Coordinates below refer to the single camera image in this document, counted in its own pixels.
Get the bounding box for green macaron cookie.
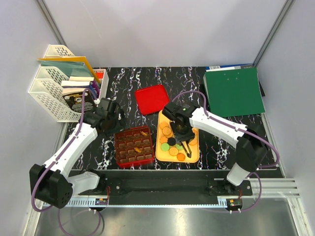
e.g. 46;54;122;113
175;144;184;150
160;143;170;151

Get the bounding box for blue binder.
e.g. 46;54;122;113
203;64;265;115

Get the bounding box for green macaron cookie right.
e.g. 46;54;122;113
175;144;184;150

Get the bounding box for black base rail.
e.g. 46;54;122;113
66;169;254;207

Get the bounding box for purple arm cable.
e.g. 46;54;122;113
31;88;105;236
170;90;280;213

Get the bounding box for white mesh file organizer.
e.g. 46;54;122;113
28;44;109;123

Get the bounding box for red cookie box with tray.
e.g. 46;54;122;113
114;126;155;169

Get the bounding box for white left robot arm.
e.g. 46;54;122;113
29;98;129;211

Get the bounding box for green folder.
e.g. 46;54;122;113
204;67;265;118

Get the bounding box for white pen holder box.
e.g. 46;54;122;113
94;69;109;105

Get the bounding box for orange flower cookie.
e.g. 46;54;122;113
134;147;143;153

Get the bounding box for yellow plastic tray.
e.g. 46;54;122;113
155;111;199;163

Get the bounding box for metal tongs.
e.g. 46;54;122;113
180;140;192;158

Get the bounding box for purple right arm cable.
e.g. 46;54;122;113
170;90;280;213

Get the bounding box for green macaron cookie left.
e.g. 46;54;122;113
160;143;170;151

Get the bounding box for yellow folder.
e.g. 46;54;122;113
37;56;100;83

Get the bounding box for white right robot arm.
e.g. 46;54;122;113
162;102;268;195

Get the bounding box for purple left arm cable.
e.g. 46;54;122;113
31;88;105;236

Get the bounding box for black oreo cookie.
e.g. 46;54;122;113
167;137;176;146

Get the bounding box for teal folder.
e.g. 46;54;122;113
39;60;93;77

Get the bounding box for red box lid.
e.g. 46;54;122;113
134;85;170;115

